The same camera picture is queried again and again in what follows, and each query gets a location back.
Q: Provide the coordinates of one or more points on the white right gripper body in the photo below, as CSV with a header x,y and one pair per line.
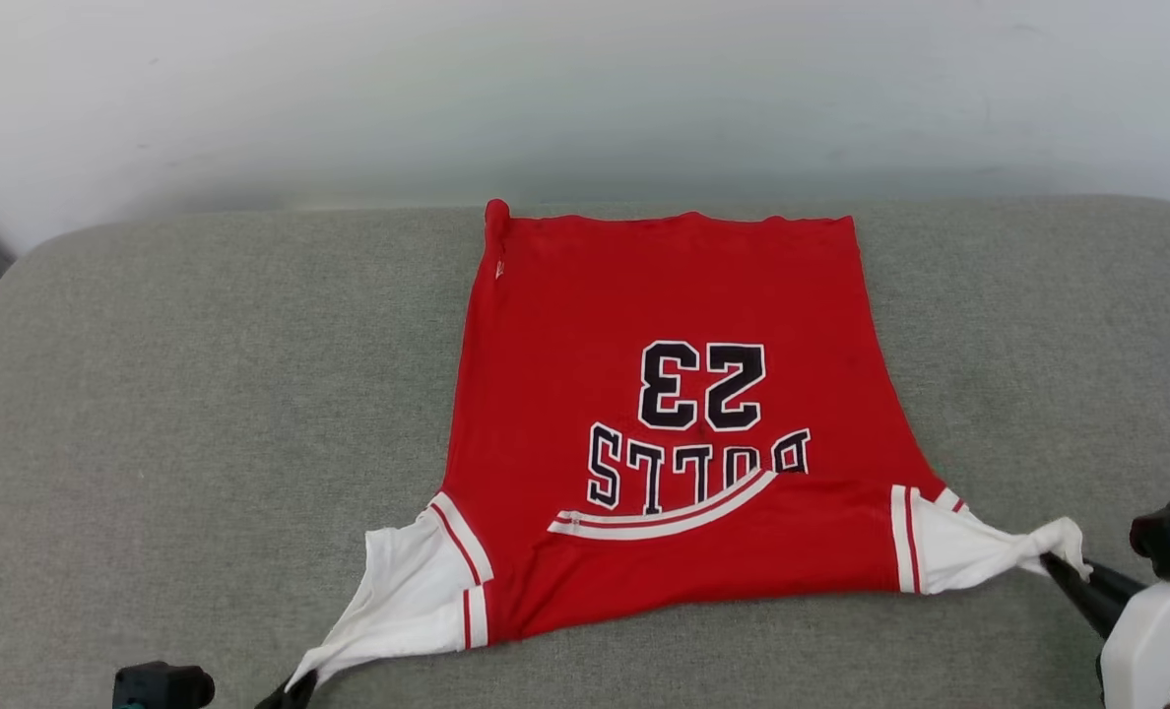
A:
x,y
1151,640

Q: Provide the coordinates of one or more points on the red Bulls 23 jersey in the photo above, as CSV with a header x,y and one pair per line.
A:
x,y
664,295

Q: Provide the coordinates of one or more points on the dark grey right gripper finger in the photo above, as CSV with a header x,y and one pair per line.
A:
x,y
1117,586
1087,601

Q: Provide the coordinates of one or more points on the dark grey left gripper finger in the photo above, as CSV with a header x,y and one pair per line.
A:
x,y
290,694

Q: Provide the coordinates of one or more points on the grey fabric sofa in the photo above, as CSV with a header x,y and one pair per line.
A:
x,y
201,394

